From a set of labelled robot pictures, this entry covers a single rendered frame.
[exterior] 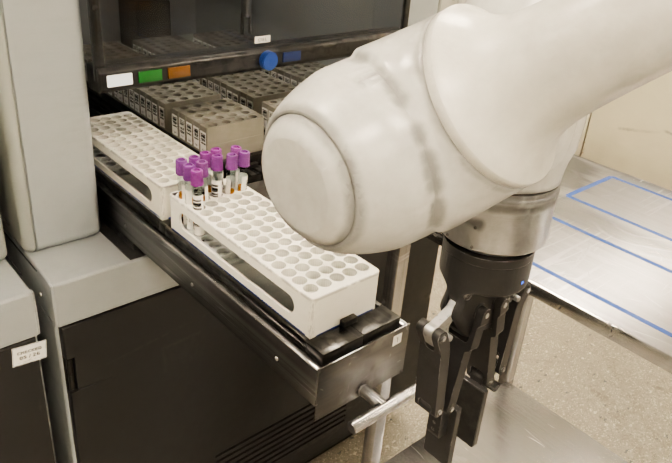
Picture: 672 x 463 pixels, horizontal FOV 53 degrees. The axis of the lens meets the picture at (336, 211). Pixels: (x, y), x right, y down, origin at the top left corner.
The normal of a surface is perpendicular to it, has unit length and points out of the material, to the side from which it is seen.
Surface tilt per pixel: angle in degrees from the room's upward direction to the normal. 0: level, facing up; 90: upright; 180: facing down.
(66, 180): 90
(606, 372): 0
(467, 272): 90
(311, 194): 96
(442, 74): 47
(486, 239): 90
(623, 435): 0
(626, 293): 0
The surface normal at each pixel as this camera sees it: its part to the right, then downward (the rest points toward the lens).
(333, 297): 0.66, 0.39
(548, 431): 0.07, -0.89
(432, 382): -0.75, 0.33
